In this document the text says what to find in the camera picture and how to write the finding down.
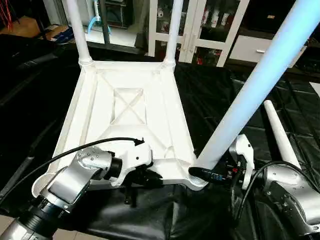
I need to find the white drawer unit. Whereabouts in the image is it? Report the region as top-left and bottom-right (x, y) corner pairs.
(230, 35), (306, 69)

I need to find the brown wooden board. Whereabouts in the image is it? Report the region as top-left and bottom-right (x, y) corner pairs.
(0, 15), (51, 39)

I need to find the red wire bundle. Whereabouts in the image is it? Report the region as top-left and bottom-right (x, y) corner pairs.
(0, 0), (12, 32)

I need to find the white glass door cabinet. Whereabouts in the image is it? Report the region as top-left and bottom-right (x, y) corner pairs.
(148, 0), (251, 67)

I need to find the white flat panel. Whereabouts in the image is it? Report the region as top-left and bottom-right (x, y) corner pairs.
(310, 81), (320, 99)

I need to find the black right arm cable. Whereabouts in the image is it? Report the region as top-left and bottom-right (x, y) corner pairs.
(232, 160), (320, 227)

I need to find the white plastic table leg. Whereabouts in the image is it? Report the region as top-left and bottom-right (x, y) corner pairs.
(65, 0), (94, 69)
(162, 0), (185, 69)
(262, 100), (303, 171)
(192, 0), (320, 189)

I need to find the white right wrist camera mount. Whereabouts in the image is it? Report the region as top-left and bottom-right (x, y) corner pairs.
(229, 134), (255, 191)

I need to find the dark equipment rack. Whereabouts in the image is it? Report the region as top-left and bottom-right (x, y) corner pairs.
(111, 0), (135, 30)

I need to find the blue flat box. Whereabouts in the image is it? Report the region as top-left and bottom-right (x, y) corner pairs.
(45, 25), (75, 45)

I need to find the white plastic table top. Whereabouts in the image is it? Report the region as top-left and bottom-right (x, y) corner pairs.
(31, 60), (209, 199)

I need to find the grey metal pole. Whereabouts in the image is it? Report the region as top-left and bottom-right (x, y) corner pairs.
(101, 0), (113, 47)

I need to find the black work mat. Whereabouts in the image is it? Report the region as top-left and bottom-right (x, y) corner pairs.
(0, 35), (320, 240)

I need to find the light blue plastic item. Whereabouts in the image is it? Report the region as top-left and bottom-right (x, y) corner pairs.
(86, 0), (104, 35)

